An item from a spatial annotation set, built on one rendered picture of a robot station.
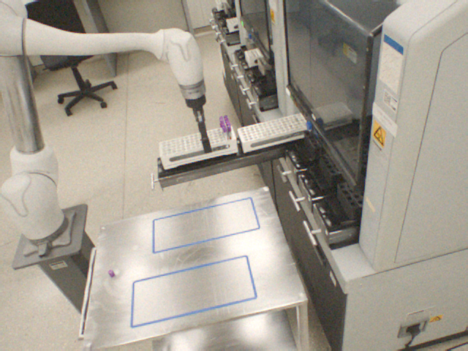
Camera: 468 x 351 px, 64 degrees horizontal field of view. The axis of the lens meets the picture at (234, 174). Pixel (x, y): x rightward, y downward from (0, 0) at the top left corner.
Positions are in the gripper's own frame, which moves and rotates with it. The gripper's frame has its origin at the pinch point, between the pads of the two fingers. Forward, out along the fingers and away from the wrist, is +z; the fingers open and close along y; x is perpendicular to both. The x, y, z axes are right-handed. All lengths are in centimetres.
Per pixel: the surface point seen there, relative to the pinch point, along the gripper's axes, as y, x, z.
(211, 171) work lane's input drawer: 6.6, -0.5, 10.7
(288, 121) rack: -2.5, 34.4, 2.4
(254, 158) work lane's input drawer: 6.6, 17.3, 9.4
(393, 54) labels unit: 59, 38, -50
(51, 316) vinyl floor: -2, -102, 90
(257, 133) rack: 0.9, 20.7, 2.1
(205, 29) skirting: -350, 35, 81
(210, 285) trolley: 60, -9, 7
